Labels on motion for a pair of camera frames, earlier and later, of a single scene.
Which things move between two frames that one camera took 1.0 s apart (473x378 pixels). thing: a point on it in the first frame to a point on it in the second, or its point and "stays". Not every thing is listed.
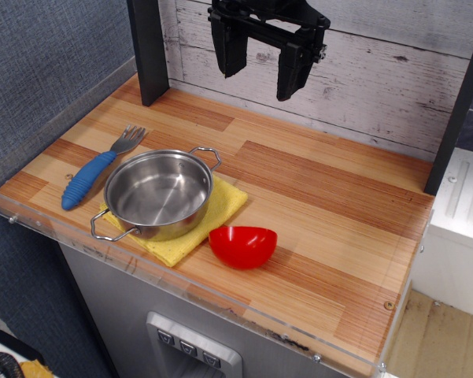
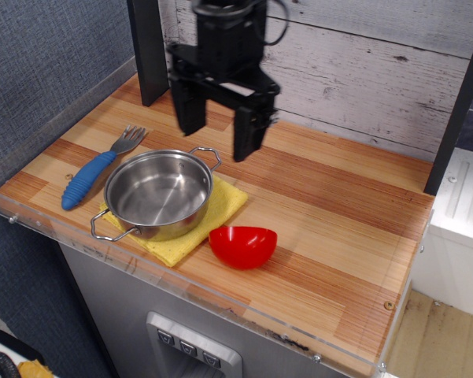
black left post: [146, 24] stays
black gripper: [230, 44] to [228, 56]
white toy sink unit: [452, 264] stays
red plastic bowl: [242, 247] stays
